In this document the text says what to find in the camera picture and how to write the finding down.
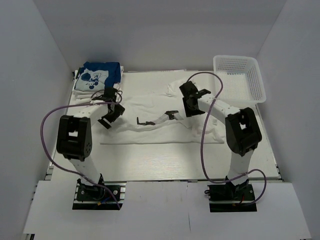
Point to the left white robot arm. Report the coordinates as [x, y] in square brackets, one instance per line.
[74, 139]

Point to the white plastic basket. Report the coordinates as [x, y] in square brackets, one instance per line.
[242, 80]

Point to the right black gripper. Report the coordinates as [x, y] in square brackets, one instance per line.
[189, 112]

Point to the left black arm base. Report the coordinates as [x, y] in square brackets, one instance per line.
[103, 201]

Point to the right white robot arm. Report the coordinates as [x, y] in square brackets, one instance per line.
[242, 131]

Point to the white t shirt robot print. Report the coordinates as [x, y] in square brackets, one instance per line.
[159, 118]

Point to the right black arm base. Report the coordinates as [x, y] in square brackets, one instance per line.
[222, 200]

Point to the blue white t shirt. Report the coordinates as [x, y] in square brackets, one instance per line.
[94, 76]

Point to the folded white t shirt stack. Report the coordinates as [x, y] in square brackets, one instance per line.
[82, 96]

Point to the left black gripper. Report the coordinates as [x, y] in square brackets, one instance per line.
[110, 119]

